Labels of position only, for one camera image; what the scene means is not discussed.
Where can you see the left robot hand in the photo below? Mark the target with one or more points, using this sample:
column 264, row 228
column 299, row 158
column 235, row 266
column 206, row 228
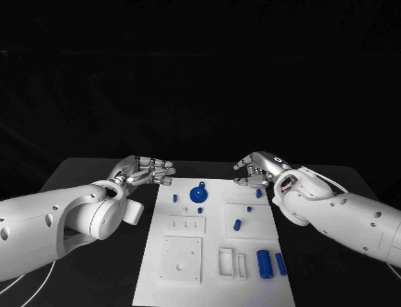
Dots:
column 144, row 171

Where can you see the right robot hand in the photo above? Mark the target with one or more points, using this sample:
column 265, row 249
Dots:
column 267, row 163

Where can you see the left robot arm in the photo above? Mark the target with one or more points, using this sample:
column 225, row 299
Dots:
column 30, row 227

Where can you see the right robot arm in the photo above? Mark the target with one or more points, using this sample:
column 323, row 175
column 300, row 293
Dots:
column 359, row 223

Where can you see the white task board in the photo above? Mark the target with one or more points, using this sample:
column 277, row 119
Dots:
column 214, row 239

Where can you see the blue gear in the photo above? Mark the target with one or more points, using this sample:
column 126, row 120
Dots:
column 198, row 195

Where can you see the blue short cylinder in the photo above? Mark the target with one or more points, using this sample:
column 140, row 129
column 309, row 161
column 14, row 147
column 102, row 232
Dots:
column 237, row 225

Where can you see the thin blue long cylinder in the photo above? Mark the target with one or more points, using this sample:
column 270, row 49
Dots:
column 280, row 263

